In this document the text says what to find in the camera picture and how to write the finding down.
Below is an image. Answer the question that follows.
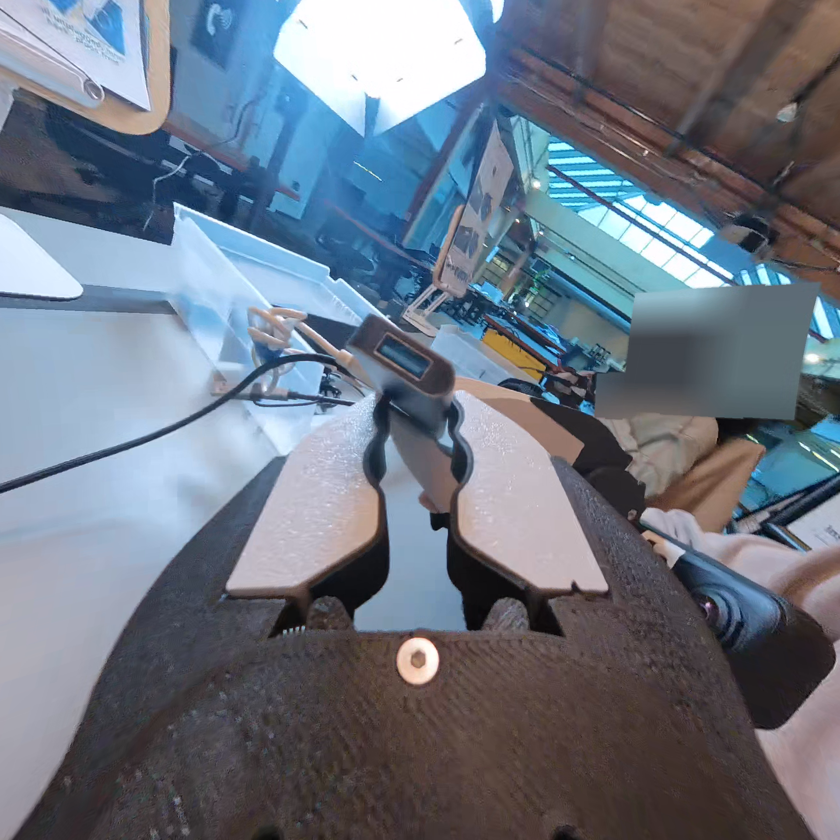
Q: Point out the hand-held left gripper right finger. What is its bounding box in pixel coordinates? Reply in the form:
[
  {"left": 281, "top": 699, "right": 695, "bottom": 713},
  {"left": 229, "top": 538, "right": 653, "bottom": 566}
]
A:
[{"left": 446, "top": 390, "right": 610, "bottom": 618}]

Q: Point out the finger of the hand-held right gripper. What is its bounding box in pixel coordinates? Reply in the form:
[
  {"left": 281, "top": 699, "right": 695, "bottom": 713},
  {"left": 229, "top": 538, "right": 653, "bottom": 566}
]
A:
[{"left": 453, "top": 377, "right": 586, "bottom": 466}]

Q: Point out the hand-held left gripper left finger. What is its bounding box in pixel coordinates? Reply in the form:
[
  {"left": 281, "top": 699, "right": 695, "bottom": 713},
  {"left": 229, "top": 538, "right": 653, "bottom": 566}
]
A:
[{"left": 225, "top": 392, "right": 391, "bottom": 614}]

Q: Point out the small grey usb hub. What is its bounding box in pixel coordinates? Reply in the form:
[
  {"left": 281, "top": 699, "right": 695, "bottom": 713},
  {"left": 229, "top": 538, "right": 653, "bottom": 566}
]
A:
[{"left": 344, "top": 314, "right": 458, "bottom": 514}]

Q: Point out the black usb cable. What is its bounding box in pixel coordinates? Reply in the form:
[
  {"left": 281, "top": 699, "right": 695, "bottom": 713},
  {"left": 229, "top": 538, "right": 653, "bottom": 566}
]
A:
[{"left": 0, "top": 353, "right": 368, "bottom": 494}]

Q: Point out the clear plastic bin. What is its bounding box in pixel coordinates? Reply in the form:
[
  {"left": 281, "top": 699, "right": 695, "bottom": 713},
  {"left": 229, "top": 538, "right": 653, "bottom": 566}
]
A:
[{"left": 169, "top": 202, "right": 395, "bottom": 455}]

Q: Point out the person's right forearm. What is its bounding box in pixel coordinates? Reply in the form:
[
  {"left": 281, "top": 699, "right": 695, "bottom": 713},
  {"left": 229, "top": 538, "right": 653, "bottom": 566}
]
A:
[{"left": 642, "top": 508, "right": 840, "bottom": 840}]

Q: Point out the yellow bin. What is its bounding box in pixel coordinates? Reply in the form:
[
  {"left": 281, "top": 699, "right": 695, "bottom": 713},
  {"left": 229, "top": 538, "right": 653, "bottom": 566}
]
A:
[{"left": 482, "top": 326, "right": 547, "bottom": 373}]

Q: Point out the white plastic bin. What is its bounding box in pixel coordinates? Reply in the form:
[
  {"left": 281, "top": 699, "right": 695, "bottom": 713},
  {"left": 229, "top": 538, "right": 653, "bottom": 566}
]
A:
[{"left": 430, "top": 325, "right": 526, "bottom": 383}]

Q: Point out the wooden poster easel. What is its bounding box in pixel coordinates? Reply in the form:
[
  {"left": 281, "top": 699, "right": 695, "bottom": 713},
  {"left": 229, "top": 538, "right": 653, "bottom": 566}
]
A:
[{"left": 402, "top": 118, "right": 519, "bottom": 329}]

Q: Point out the ceiling projector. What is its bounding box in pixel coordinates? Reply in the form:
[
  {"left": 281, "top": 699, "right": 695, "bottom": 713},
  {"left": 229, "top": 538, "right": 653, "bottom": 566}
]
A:
[{"left": 721, "top": 215, "right": 782, "bottom": 256}]

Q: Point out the softbox studio light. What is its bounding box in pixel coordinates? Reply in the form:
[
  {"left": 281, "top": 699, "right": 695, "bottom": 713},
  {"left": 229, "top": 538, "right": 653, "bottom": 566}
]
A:
[{"left": 272, "top": 0, "right": 506, "bottom": 137}]

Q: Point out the instruction sheet on stand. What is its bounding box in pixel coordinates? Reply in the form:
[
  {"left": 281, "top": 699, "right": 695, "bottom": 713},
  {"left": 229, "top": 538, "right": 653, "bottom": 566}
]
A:
[{"left": 0, "top": 0, "right": 172, "bottom": 301}]

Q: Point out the black phone sign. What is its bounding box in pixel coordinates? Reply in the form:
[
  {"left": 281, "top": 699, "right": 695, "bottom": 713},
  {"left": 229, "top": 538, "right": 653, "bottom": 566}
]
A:
[{"left": 190, "top": 0, "right": 238, "bottom": 70}]

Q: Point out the printed instruction sheet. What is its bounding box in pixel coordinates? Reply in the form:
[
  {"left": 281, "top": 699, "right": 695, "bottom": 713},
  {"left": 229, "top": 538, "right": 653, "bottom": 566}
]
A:
[{"left": 0, "top": 0, "right": 152, "bottom": 111}]

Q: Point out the beige cable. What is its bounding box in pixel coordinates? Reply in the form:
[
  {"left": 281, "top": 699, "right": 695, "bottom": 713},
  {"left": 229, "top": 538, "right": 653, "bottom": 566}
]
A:
[{"left": 247, "top": 306, "right": 368, "bottom": 398}]

